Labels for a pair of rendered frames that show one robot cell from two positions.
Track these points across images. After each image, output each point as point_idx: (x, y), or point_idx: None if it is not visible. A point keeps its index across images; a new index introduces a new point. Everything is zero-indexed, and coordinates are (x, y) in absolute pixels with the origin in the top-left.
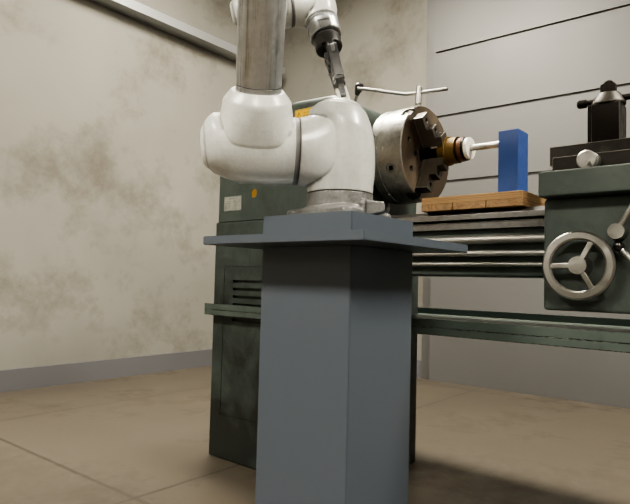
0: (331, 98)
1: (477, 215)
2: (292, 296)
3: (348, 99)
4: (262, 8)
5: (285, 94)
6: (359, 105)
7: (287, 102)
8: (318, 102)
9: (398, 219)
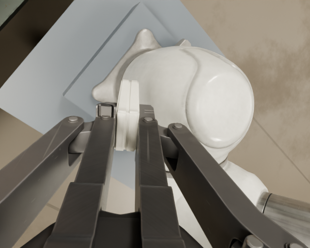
0: (247, 125)
1: None
2: None
3: (252, 96)
4: None
5: (260, 187)
6: (241, 75)
7: (256, 176)
8: (234, 146)
9: (162, 25)
